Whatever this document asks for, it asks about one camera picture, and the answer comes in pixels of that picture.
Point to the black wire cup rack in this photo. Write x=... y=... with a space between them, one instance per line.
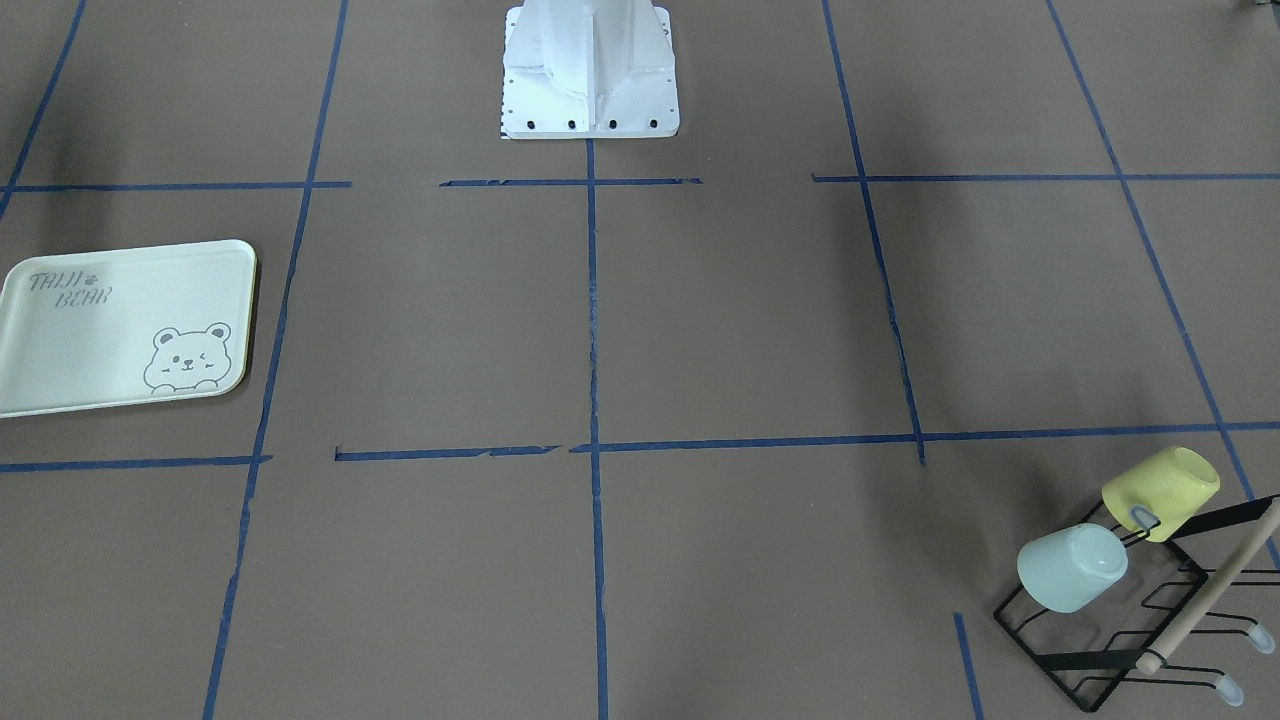
x=1131 y=632

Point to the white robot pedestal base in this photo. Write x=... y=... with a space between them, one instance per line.
x=588 y=69

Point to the pale yellow bear tray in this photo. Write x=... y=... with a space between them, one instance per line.
x=125 y=327

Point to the pale green cup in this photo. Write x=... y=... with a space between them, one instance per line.
x=1066 y=570

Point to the yellow cup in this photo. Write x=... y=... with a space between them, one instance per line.
x=1160 y=494

